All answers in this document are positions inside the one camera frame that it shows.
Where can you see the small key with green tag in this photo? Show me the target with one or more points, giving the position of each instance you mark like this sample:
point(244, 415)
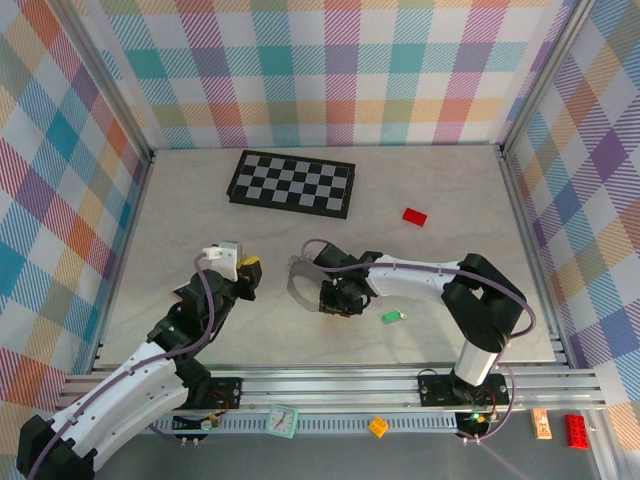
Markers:
point(391, 317)

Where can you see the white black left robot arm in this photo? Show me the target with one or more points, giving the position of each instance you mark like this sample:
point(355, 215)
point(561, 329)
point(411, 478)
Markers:
point(140, 385)

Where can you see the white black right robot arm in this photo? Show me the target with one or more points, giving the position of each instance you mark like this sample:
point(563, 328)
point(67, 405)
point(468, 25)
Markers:
point(420, 277)

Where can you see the red black card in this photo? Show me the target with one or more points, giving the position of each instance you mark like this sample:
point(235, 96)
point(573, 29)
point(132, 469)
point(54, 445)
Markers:
point(180, 291)

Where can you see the small red toy brick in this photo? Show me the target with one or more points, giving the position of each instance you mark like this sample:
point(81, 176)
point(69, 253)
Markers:
point(415, 217)

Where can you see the black grey chessboard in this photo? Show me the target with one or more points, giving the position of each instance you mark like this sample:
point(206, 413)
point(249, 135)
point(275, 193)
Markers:
point(292, 184)

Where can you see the mint green alarm clock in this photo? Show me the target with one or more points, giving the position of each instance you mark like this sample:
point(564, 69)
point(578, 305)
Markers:
point(282, 421)

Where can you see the orange toy brick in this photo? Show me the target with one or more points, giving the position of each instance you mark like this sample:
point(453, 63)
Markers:
point(378, 427)

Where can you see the long red toy brick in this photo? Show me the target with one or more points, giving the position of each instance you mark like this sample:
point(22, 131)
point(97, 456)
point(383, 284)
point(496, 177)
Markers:
point(577, 431)

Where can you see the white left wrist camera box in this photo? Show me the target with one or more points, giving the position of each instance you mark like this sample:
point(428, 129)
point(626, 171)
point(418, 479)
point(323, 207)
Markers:
point(222, 260)

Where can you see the aluminium side rail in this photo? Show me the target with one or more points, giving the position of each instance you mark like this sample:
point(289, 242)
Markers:
point(122, 260)
point(532, 260)

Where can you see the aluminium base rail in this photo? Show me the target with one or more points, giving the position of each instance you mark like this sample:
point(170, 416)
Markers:
point(330, 390)

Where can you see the black controller bracket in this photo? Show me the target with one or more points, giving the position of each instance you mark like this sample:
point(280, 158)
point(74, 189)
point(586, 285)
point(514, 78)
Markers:
point(187, 426)
point(472, 429)

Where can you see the aluminium corner post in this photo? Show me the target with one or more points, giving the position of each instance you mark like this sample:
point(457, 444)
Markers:
point(107, 80)
point(542, 75)

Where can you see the aluminium frame upright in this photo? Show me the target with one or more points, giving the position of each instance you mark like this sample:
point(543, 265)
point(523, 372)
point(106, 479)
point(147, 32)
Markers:
point(607, 450)

